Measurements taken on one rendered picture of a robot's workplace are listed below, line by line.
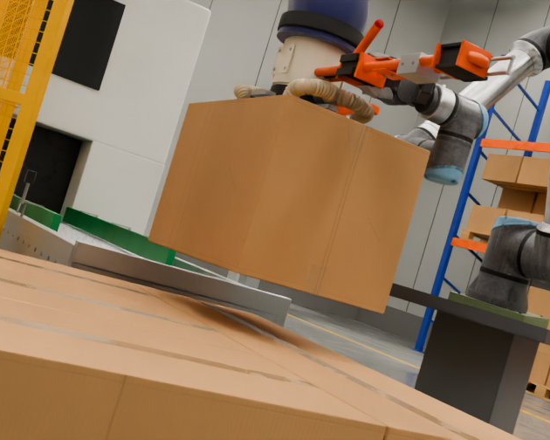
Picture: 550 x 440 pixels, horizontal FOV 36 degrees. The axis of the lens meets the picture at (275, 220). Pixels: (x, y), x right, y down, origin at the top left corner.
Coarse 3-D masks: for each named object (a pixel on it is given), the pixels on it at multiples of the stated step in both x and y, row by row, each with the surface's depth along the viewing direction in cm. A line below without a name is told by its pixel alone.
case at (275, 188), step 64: (192, 128) 224; (256, 128) 188; (320, 128) 183; (192, 192) 211; (256, 192) 179; (320, 192) 184; (384, 192) 192; (192, 256) 200; (256, 256) 179; (320, 256) 186; (384, 256) 194
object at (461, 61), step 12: (444, 48) 165; (456, 48) 162; (468, 48) 159; (480, 48) 160; (432, 60) 165; (444, 60) 164; (456, 60) 161; (444, 72) 166; (456, 72) 164; (468, 72) 161; (480, 72) 161
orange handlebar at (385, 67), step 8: (424, 56) 170; (432, 56) 168; (472, 56) 158; (480, 56) 158; (368, 64) 187; (376, 64) 184; (384, 64) 182; (392, 64) 179; (424, 64) 170; (480, 64) 159; (488, 64) 160; (320, 72) 205; (328, 72) 202; (376, 72) 186; (384, 72) 184; (392, 72) 182; (440, 72) 172; (336, 80) 207; (344, 112) 245; (352, 112) 241; (376, 112) 231
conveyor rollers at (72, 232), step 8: (64, 224) 437; (64, 232) 364; (72, 232) 385; (80, 232) 405; (80, 240) 341; (88, 240) 361; (96, 240) 381; (104, 240) 401; (112, 248) 357; (120, 248) 377; (136, 256) 353
